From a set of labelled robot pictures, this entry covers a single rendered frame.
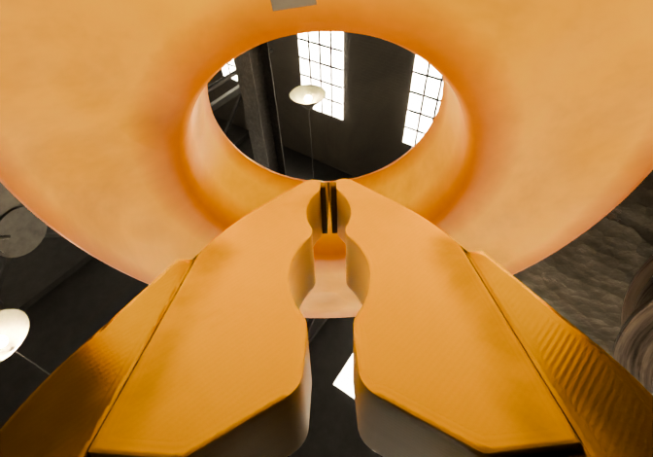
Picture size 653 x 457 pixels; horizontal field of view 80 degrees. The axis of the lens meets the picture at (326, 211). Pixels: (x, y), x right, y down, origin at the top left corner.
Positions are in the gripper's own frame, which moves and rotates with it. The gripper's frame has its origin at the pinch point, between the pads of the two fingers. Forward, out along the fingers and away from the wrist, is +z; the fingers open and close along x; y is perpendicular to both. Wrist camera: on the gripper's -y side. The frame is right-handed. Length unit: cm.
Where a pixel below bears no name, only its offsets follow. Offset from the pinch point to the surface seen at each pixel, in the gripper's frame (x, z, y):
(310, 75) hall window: -40, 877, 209
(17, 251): -188, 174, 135
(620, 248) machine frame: 37, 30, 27
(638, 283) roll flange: 32.7, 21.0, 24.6
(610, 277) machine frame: 38, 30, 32
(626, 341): 29.4, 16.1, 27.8
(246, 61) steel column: -89, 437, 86
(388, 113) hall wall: 121, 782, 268
